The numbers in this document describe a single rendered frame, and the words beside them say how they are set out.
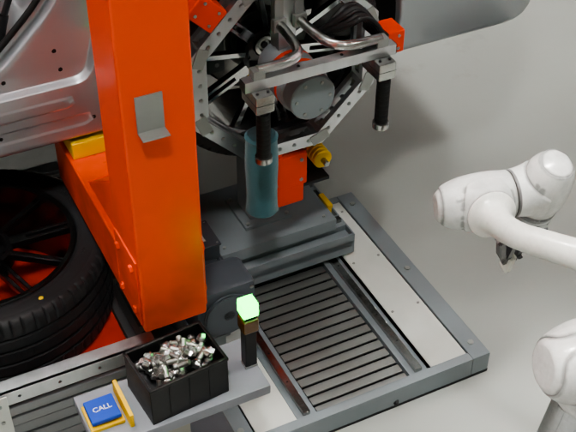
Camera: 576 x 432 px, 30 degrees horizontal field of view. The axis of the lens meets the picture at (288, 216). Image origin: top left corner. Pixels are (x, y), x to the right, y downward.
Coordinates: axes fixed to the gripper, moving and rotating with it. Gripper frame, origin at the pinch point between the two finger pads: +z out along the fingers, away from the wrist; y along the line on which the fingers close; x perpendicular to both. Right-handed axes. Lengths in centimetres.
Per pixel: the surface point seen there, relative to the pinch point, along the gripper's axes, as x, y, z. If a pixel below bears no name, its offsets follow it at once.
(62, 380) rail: 23, -104, 33
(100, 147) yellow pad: 76, -77, 19
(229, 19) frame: 81, -39, -12
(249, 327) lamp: 9, -61, 9
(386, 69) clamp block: 57, -6, -7
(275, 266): 53, -33, 74
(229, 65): 90, -35, 19
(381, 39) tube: 62, -6, -13
